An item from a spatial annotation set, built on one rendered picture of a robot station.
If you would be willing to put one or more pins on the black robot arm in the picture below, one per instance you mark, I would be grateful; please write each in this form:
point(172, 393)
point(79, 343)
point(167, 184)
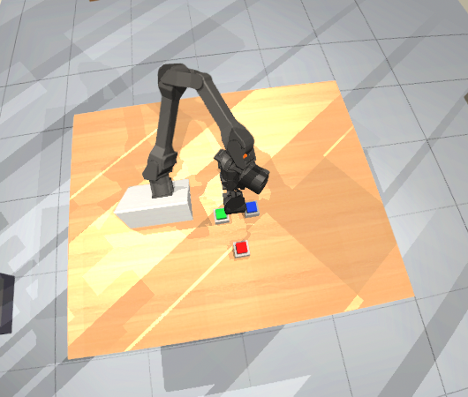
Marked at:
point(173, 79)

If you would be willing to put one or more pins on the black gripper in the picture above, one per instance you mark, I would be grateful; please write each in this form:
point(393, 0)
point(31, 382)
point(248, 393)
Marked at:
point(233, 200)

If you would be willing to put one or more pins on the blue button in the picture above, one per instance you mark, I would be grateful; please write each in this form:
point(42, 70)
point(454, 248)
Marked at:
point(252, 209)

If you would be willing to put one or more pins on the green button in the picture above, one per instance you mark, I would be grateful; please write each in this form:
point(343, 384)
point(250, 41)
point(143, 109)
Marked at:
point(220, 216)

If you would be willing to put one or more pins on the red button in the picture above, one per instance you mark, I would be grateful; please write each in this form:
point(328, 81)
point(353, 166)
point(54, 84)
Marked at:
point(241, 249)

